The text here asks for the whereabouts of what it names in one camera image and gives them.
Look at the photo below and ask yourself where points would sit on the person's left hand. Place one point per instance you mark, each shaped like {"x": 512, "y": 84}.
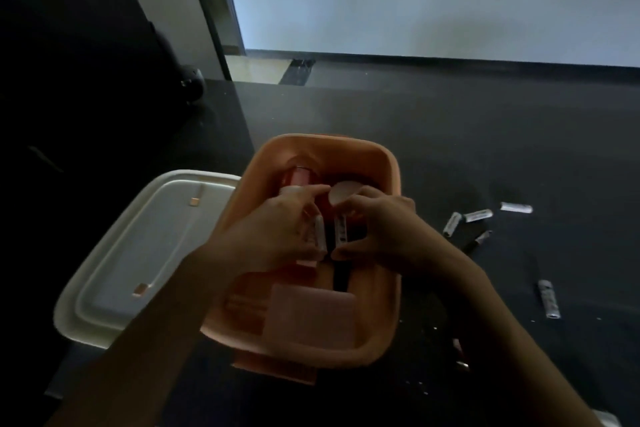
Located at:
{"x": 265, "y": 236}

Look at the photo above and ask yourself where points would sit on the person's right hand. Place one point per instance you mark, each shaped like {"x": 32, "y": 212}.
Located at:
{"x": 395, "y": 236}

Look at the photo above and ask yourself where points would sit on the person's left thumb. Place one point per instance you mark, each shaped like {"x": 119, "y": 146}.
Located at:
{"x": 312, "y": 254}

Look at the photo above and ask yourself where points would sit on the person's right thumb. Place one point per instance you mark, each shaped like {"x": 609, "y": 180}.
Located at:
{"x": 347, "y": 252}

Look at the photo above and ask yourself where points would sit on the person's left forearm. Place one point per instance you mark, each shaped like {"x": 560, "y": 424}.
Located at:
{"x": 150, "y": 341}

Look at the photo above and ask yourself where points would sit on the person's right forearm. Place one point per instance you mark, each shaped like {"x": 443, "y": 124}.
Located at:
{"x": 505, "y": 351}

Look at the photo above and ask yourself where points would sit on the black remote control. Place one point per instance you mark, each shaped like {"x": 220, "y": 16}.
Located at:
{"x": 341, "y": 276}

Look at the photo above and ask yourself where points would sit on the round white pad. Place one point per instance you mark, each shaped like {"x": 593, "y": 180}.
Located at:
{"x": 341, "y": 192}

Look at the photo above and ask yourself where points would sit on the translucent pink box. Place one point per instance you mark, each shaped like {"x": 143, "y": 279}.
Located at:
{"x": 310, "y": 316}

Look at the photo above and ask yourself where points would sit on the pink bottle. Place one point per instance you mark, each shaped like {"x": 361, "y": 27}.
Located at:
{"x": 300, "y": 176}

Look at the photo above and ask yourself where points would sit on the orange plastic bin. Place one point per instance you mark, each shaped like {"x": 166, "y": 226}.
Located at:
{"x": 370, "y": 166}

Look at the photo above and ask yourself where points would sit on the black and white battery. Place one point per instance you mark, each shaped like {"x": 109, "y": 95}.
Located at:
{"x": 477, "y": 240}

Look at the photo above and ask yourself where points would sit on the white plastic lid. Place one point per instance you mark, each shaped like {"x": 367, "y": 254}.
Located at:
{"x": 150, "y": 241}

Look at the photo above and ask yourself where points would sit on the black round object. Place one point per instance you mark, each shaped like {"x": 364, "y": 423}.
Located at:
{"x": 192, "y": 84}

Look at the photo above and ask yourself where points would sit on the white object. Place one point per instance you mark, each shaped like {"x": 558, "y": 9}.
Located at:
{"x": 607, "y": 419}

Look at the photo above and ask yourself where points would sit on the dark door frame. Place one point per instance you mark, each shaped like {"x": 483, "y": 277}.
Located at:
{"x": 210, "y": 6}

